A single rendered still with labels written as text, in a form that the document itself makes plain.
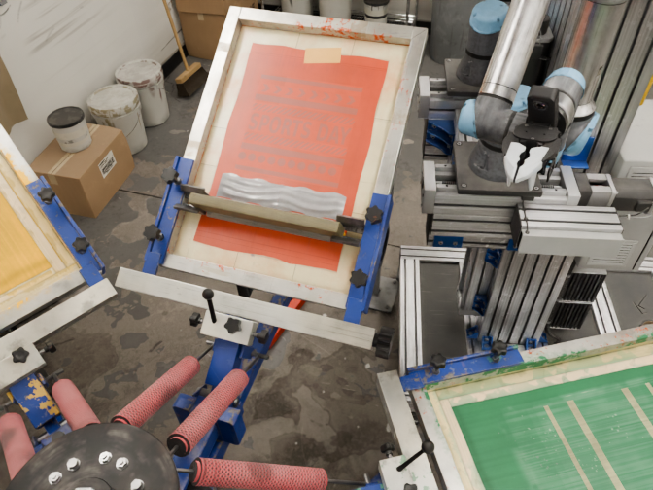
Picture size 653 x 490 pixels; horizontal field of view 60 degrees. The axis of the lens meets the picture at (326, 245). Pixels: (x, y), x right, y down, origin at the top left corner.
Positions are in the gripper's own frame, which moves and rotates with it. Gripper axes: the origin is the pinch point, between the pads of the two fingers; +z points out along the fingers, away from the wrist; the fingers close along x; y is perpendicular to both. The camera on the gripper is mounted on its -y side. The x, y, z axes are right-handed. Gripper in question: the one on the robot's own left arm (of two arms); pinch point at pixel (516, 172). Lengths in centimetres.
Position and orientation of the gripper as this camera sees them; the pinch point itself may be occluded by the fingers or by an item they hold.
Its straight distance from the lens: 95.8
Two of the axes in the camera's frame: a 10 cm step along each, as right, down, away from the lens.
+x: -8.6, -2.4, 4.5
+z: -4.9, 6.4, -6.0
